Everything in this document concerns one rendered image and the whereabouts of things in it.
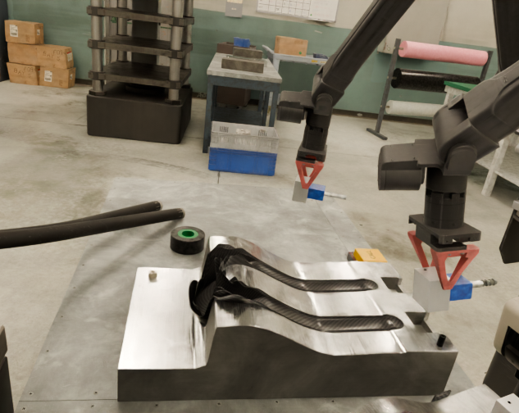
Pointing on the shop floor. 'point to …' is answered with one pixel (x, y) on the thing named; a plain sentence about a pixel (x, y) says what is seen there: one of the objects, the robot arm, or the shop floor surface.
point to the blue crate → (242, 161)
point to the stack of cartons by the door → (37, 56)
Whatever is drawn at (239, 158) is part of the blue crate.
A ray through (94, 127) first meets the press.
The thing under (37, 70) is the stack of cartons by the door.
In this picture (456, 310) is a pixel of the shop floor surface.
